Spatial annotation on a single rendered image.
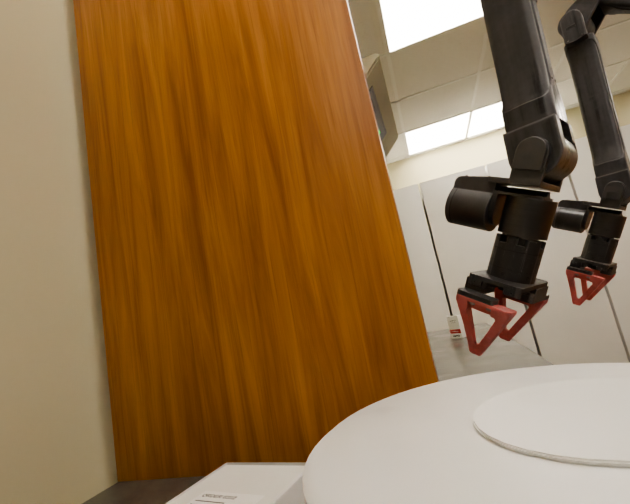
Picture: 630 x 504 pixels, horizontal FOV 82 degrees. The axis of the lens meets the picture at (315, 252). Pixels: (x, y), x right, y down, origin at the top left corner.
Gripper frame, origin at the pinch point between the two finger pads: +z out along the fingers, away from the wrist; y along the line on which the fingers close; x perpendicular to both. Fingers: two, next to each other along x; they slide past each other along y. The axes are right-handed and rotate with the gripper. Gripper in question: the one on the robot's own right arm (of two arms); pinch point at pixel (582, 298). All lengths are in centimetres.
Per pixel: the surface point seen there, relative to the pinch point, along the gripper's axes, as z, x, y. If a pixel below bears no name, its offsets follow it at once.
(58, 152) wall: -15, -60, 91
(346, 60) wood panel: -34, -23, 63
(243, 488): 12, -7, 83
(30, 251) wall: -1, -49, 96
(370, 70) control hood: -35, -26, 55
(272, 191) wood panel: -15, -26, 71
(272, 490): 10, -4, 82
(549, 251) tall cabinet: 17, -76, -265
